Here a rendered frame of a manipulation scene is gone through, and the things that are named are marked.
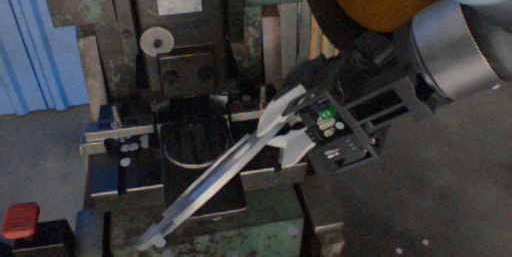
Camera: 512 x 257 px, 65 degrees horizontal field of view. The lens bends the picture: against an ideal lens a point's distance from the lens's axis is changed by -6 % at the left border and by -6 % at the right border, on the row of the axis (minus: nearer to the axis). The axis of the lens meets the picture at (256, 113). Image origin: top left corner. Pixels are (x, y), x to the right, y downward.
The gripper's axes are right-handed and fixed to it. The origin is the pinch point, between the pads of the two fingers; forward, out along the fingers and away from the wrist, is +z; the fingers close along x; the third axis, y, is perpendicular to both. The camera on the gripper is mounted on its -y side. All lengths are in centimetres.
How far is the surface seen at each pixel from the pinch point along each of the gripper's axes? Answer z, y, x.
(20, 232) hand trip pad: 48, 14, -9
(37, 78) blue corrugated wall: 168, -70, -52
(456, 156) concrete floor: 46, -129, 100
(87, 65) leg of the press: 65, -30, -27
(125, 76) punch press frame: 57, -31, -18
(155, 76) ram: 29.6, -16.3, -13.0
